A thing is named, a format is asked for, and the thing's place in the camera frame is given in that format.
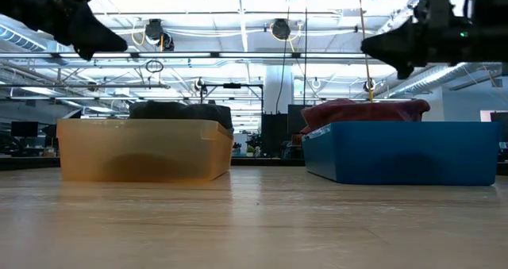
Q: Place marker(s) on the dark grey baseball cap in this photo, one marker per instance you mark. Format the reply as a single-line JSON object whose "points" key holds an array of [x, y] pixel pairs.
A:
{"points": [[178, 111]]}

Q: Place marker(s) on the silver ventilation duct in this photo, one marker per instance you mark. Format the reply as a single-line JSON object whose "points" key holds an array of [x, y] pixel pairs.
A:
{"points": [[436, 75]]}

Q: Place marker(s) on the black monitor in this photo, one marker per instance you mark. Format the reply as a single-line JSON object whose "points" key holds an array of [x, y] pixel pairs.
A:
{"points": [[24, 129], [295, 118]]}

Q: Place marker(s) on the orange plastic bin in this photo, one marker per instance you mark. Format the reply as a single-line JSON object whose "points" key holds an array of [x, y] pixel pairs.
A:
{"points": [[139, 150]]}

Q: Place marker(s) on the black cabinet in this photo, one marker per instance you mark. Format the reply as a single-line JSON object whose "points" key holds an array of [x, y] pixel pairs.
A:
{"points": [[274, 136]]}

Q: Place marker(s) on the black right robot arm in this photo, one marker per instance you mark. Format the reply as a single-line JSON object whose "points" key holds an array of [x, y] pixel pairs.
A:
{"points": [[498, 43]]}

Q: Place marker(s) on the blue plastic bin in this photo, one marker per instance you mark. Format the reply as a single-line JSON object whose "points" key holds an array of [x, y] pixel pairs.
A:
{"points": [[397, 154]]}

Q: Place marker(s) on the long ceiling light rail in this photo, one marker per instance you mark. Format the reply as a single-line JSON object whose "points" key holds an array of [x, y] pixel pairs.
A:
{"points": [[178, 55]]}

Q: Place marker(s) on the maroon baseball cap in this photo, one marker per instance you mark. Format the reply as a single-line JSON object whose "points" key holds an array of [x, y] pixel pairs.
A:
{"points": [[357, 110]]}

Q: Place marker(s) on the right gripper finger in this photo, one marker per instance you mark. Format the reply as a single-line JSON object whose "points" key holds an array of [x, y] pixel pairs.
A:
{"points": [[397, 44], [405, 68]]}

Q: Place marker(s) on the black metal stand frame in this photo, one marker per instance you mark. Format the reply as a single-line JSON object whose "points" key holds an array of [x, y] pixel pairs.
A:
{"points": [[232, 85]]}

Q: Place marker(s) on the white building column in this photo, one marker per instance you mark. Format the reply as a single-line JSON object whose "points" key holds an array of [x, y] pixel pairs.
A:
{"points": [[278, 86]]}

